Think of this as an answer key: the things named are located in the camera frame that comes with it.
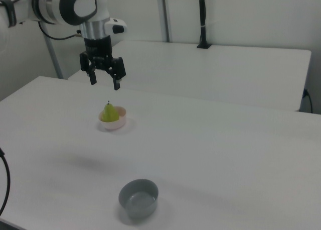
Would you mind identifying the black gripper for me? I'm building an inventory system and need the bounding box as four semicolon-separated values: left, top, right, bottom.
79;35;126;91

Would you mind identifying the green pear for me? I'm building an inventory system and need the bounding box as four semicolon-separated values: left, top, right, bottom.
101;100;120;123

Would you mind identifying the pink plastic bowl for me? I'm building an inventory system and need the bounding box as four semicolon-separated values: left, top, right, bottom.
97;106;127;131

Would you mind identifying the grey plastic bowl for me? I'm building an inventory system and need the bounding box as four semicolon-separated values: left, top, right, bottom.
118;179;159;218

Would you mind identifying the white side table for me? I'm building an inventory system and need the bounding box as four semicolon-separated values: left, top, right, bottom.
67;40;312;112

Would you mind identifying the grey metal frame post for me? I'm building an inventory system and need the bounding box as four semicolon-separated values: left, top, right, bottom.
156;0;173;43
44;35;64;79

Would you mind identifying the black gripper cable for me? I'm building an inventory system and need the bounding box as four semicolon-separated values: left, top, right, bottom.
37;21;84;41

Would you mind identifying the black velcro strap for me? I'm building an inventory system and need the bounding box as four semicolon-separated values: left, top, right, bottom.
0;0;18;28

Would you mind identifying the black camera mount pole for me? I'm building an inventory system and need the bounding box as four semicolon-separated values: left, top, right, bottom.
196;0;213;50

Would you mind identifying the black hanging cable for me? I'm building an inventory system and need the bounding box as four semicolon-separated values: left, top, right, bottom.
0;146;12;216

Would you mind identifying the black table cable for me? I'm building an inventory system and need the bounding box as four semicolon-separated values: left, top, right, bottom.
302;88;314;114

